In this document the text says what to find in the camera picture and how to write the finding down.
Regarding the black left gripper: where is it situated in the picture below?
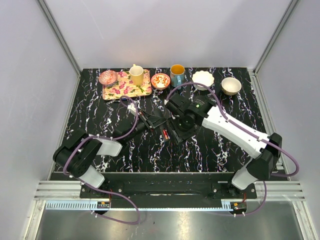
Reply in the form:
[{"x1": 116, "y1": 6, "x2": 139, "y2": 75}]
[{"x1": 125, "y1": 110, "x2": 167, "y2": 143}]

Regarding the red orange battery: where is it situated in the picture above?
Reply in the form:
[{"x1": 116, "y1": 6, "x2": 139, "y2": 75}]
[{"x1": 162, "y1": 129, "x2": 170, "y2": 140}]

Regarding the black remote control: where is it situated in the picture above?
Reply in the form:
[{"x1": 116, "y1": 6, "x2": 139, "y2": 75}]
[{"x1": 160, "y1": 126, "x2": 170, "y2": 142}]

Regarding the blue battery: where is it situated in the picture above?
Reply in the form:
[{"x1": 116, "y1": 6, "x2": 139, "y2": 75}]
[{"x1": 105, "y1": 99, "x2": 122, "y2": 104}]

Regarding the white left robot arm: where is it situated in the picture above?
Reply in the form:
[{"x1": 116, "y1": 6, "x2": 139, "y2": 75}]
[{"x1": 52, "y1": 110, "x2": 170, "y2": 198}]

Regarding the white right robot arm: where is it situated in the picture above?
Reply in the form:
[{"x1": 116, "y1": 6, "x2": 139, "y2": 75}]
[{"x1": 164, "y1": 93, "x2": 282, "y2": 198}]

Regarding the orange floral small bowl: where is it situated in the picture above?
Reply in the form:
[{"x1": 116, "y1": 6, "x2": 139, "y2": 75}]
[{"x1": 150, "y1": 73, "x2": 171, "y2": 90}]

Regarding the white scalloped bowl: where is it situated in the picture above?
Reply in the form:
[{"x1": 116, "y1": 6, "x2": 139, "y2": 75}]
[{"x1": 191, "y1": 70, "x2": 215, "y2": 88}]

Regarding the blue mug orange inside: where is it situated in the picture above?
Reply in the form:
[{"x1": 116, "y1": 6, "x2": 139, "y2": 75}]
[{"x1": 170, "y1": 64, "x2": 185, "y2": 88}]

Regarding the floral rectangular tray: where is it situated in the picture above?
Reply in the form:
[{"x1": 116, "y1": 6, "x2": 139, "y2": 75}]
[{"x1": 102, "y1": 69, "x2": 152, "y2": 101}]

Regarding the beige round bowl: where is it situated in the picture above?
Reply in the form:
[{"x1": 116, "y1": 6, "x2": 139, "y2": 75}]
[{"x1": 221, "y1": 77, "x2": 242, "y2": 96}]

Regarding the yellow mug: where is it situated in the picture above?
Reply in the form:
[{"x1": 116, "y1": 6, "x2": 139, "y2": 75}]
[{"x1": 129, "y1": 64, "x2": 144, "y2": 86}]

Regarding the pink patterned bowl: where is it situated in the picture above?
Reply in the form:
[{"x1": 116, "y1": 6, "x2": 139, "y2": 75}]
[{"x1": 98, "y1": 70, "x2": 118, "y2": 87}]

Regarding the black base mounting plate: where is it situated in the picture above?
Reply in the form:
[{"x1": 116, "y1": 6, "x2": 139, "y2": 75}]
[{"x1": 79, "y1": 172, "x2": 258, "y2": 203}]

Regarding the left connector box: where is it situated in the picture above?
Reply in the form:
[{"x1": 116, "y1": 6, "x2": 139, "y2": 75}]
[{"x1": 96, "y1": 198, "x2": 111, "y2": 209}]

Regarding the connector box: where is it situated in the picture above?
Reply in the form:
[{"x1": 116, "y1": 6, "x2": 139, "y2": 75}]
[
  {"x1": 96, "y1": 198, "x2": 111, "y2": 209},
  {"x1": 231, "y1": 202, "x2": 247, "y2": 213}
]

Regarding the right connector box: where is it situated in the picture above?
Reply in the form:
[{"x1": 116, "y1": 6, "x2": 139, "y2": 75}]
[{"x1": 231, "y1": 202, "x2": 247, "y2": 213}]

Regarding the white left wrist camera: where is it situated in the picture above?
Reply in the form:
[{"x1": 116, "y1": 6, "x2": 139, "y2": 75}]
[{"x1": 127, "y1": 103, "x2": 139, "y2": 116}]

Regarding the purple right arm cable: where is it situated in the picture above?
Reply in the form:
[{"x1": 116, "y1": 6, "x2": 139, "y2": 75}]
[{"x1": 166, "y1": 82, "x2": 300, "y2": 217}]

